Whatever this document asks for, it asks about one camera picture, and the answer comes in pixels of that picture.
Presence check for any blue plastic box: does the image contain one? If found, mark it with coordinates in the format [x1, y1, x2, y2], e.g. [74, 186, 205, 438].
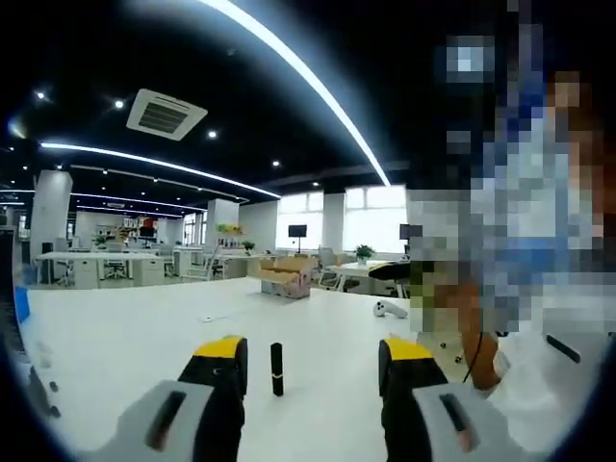
[13, 286, 33, 321]

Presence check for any thin black cable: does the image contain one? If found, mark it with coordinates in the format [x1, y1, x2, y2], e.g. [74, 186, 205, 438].
[462, 331, 484, 384]

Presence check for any curved ceiling light strip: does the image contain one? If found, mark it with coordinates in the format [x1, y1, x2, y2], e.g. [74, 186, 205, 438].
[40, 141, 283, 198]

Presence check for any long straight ceiling light strip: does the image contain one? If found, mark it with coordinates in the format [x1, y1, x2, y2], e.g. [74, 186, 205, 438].
[201, 0, 392, 187]

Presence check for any open cardboard box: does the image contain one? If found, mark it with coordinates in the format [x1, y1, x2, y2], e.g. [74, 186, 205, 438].
[247, 254, 319, 299]

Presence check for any black monitor on stand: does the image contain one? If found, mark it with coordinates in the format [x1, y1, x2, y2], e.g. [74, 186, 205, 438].
[288, 224, 308, 254]

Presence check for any white round table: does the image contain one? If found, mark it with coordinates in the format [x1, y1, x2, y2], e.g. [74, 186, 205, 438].
[336, 261, 410, 295]

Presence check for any row of white office desks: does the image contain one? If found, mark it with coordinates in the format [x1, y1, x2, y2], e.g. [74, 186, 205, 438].
[36, 252, 167, 290]

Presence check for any white game controller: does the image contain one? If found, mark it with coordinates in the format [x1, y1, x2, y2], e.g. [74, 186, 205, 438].
[373, 299, 409, 320]

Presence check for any ceiling air conditioner vent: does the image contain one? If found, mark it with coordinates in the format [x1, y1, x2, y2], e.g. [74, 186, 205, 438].
[125, 88, 209, 141]

